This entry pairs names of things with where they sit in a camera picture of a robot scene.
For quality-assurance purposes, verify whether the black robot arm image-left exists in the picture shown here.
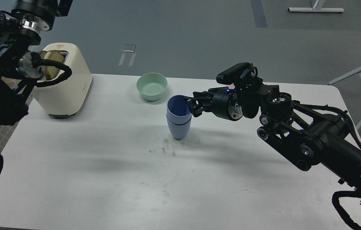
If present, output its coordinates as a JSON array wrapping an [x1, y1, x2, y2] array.
[[0, 0, 72, 126]]

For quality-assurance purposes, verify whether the right toast slice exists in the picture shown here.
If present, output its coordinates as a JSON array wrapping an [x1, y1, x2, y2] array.
[[42, 50, 65, 80]]

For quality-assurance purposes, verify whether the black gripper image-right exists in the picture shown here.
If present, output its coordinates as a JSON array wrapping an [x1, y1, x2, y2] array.
[[184, 77, 280, 121]]

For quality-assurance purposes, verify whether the green bowl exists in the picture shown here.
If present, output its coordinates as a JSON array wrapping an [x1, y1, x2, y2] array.
[[136, 73, 168, 101]]

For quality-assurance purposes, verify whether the left toast slice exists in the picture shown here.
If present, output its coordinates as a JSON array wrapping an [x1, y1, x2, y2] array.
[[38, 50, 47, 59]]

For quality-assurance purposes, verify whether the blue cup starting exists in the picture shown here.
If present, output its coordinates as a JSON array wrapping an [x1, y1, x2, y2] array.
[[166, 95, 192, 125], [166, 113, 192, 140]]

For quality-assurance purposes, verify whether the toast slice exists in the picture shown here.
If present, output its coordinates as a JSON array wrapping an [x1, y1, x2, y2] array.
[[38, 50, 47, 59], [42, 50, 65, 80]]

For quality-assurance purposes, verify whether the cream toaster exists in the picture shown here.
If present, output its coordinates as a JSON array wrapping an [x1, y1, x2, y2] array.
[[32, 42, 92, 119]]

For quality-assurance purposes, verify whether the white stand base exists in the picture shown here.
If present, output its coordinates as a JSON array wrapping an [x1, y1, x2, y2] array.
[[287, 0, 345, 13]]

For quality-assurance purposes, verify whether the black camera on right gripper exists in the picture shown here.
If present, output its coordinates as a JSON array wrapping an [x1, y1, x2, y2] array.
[[216, 62, 258, 85]]

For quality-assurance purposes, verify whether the pink bowl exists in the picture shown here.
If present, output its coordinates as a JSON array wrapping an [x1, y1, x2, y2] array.
[[227, 84, 235, 90]]

